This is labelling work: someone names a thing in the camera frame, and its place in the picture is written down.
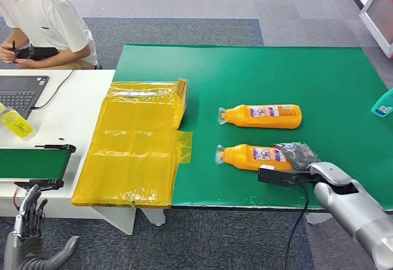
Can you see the green table mat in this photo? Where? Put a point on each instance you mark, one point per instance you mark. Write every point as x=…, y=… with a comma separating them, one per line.
x=246, y=77

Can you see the teal plastic bottle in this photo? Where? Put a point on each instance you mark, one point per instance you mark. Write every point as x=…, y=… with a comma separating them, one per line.
x=384, y=105

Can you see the person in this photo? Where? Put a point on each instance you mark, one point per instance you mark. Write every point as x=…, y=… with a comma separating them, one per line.
x=46, y=12

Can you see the person's right forearm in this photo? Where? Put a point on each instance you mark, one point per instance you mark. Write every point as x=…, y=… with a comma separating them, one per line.
x=15, y=38

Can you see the white framed display board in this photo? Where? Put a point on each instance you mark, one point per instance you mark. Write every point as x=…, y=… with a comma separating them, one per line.
x=380, y=12

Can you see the green conveyor belt device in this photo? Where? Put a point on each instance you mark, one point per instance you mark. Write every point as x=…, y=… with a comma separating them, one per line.
x=30, y=163

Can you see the white table leg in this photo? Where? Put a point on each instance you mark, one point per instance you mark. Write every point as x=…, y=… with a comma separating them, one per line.
x=122, y=219
x=155, y=216
x=319, y=217

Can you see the orange detergent bottle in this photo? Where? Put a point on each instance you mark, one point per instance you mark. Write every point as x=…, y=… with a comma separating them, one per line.
x=264, y=117
x=246, y=156

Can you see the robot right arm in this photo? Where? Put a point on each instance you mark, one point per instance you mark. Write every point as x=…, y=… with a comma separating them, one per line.
x=353, y=207

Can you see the person's left hand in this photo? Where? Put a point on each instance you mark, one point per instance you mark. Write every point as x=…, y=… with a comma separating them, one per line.
x=24, y=63

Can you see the person's right hand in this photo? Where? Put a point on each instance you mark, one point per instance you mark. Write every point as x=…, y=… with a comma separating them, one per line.
x=7, y=52

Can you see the dark grey laptop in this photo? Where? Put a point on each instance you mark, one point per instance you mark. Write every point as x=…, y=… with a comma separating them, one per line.
x=18, y=93

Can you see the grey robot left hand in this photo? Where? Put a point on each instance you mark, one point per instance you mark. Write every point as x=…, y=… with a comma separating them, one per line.
x=27, y=235

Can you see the clear bottle yellow label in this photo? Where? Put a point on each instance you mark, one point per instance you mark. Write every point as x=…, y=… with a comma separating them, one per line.
x=17, y=124

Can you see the black handheld controller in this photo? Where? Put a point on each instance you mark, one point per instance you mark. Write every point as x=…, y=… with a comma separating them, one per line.
x=40, y=52

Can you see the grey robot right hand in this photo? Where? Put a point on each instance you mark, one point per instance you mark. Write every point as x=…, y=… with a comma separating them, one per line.
x=299, y=156

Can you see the person's left forearm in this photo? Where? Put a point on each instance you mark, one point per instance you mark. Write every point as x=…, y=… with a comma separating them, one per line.
x=61, y=56

